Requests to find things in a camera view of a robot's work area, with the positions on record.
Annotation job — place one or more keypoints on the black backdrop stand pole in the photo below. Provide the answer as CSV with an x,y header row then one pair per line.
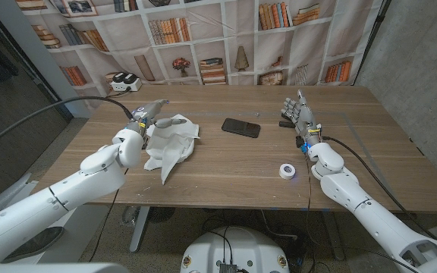
x,y
372,41

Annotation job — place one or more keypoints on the printed bookshelf backdrop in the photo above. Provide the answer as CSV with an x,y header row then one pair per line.
x,y
218,41

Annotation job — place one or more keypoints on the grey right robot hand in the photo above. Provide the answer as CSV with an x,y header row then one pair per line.
x,y
305,119

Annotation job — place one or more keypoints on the black power adapter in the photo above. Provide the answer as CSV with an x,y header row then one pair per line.
x,y
119,77
130,78

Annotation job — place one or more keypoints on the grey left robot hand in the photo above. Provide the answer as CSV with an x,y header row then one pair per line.
x,y
146,112

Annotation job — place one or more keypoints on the white charger box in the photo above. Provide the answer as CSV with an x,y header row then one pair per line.
x,y
129,86

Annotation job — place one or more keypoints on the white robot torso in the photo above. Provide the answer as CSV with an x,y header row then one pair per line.
x,y
249,250

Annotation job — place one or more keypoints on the white floor base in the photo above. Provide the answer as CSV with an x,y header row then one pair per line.
x,y
17,191

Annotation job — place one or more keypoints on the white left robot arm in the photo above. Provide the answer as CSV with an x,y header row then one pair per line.
x,y
70,193

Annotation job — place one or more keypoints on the white cloth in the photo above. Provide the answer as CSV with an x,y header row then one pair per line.
x,y
173,146

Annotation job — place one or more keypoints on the black smartphone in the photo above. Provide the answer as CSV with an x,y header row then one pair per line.
x,y
241,127

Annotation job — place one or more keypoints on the grey table leg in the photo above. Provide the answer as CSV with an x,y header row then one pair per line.
x,y
334,239

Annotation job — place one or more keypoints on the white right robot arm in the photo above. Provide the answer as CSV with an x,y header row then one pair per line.
x,y
370,212

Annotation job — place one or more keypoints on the white table leg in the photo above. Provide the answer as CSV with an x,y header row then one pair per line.
x,y
139,231

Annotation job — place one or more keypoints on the white tape roll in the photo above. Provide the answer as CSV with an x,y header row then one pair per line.
x,y
285,172

